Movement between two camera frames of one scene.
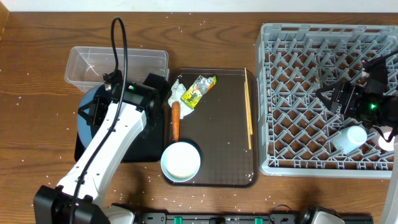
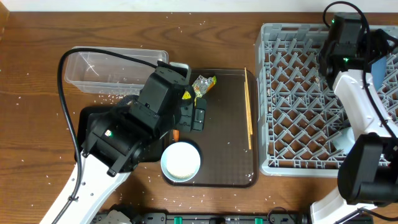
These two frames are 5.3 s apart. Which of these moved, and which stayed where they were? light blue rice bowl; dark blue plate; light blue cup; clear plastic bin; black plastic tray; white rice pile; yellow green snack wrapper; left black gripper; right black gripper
Moved: left black gripper; right black gripper; dark blue plate
Stayed: light blue cup; black plastic tray; clear plastic bin; light blue rice bowl; white rice pile; yellow green snack wrapper
